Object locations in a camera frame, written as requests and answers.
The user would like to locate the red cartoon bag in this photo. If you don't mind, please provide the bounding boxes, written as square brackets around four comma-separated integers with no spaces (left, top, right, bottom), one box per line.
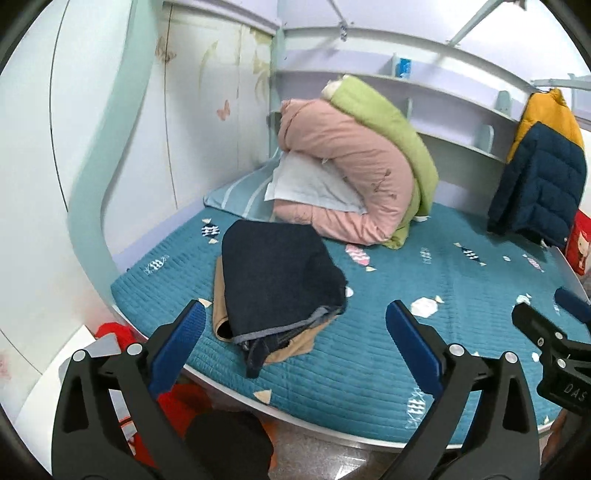
[565,210,591,276]

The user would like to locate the red orange garment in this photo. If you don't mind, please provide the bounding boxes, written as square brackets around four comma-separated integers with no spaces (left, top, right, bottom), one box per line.
[77,313,273,479]

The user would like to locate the teal quilted mattress cover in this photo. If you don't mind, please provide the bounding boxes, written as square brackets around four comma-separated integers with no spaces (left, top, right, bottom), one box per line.
[110,202,591,446]

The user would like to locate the yellow navy puffer jacket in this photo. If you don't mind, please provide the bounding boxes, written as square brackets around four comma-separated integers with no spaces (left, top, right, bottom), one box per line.
[487,88,587,249]

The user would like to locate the tan folded trousers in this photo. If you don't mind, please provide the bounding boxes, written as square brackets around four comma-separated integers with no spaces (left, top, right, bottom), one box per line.
[212,256,338,365]

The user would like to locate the pink quilt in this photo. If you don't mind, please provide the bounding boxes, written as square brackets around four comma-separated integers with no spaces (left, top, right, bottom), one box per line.
[273,99,415,246]

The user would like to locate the striped blue pillow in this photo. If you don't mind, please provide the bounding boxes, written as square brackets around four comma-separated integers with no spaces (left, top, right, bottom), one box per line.
[204,159,280,222]

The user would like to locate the white pillow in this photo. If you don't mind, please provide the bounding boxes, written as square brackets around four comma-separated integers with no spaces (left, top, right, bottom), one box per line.
[264,151,367,215]

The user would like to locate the blue box on shelf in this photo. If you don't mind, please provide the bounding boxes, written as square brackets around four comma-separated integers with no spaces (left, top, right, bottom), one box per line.
[397,58,412,79]

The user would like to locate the green quilt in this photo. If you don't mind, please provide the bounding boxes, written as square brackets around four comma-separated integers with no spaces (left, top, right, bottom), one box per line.
[321,75,439,250]

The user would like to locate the purple shelf unit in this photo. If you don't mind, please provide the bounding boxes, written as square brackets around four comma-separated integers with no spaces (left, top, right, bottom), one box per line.
[156,1,529,215]

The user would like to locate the mint green bed frame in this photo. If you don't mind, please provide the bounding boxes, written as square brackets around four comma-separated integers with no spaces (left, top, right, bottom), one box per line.
[67,1,162,307]

